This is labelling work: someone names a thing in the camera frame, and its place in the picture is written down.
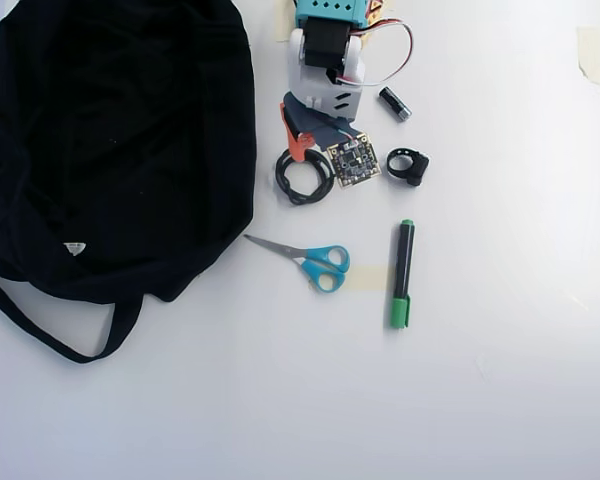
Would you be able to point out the wide beige masking tape piece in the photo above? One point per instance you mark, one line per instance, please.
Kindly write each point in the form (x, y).
(591, 52)

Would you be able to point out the black fabric bag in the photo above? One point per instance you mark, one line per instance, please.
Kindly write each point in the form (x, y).
(105, 150)

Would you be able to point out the green and black marker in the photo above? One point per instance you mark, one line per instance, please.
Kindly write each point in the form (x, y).
(402, 260)

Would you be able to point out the short beige masking tape strip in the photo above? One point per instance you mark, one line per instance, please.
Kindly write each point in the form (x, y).
(367, 279)

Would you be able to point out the camera circuit board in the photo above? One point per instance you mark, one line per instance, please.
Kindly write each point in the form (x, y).
(355, 162)

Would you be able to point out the white and teal robot arm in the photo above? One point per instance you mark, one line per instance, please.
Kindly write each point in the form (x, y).
(325, 40)

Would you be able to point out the narrow beige masking tape piece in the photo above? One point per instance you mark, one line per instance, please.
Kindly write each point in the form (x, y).
(284, 25)

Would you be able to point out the black cylindrical battery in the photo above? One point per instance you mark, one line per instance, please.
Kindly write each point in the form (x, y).
(394, 103)

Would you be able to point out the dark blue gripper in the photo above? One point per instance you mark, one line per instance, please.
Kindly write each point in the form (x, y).
(294, 125)

